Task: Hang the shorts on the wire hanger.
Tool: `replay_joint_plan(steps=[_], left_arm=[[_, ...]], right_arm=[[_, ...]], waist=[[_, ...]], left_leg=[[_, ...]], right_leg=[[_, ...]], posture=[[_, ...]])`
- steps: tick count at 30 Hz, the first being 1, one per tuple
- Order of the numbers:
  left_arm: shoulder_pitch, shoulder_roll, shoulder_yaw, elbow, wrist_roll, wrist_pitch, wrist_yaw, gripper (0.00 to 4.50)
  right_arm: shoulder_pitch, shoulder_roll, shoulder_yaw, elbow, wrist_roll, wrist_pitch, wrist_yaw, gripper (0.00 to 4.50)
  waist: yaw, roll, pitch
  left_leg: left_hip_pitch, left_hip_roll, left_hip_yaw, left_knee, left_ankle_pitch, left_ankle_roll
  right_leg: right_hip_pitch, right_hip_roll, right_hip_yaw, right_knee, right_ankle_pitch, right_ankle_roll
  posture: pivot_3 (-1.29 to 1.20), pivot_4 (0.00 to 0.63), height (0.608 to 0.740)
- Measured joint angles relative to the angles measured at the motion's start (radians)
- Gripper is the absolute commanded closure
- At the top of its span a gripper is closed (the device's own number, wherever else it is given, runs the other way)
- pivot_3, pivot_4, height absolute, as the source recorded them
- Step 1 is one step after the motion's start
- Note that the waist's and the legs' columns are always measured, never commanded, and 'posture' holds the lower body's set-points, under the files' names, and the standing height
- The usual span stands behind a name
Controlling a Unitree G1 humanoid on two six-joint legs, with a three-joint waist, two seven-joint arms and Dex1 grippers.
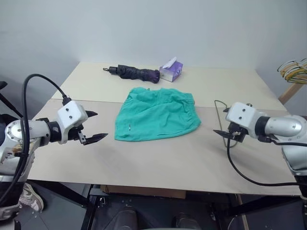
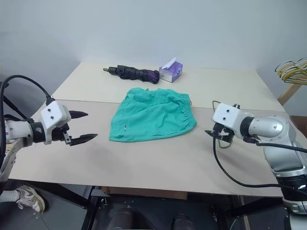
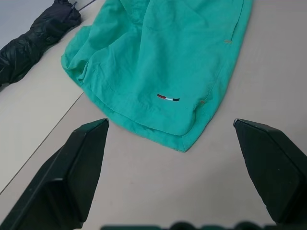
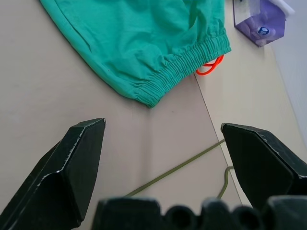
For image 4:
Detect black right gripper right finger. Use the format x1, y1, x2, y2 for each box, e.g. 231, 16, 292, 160
220, 123, 307, 209

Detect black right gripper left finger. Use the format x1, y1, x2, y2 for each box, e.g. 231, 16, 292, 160
0, 118, 107, 230

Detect green shorts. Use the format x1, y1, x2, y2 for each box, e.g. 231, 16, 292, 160
39, 0, 232, 109

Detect purple tissue box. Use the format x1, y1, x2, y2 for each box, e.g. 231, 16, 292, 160
232, 0, 287, 47

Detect olive wire hanger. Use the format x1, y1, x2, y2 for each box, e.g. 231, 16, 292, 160
124, 138, 236, 200

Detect orange drawstring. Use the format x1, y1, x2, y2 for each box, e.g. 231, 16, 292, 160
196, 54, 225, 77

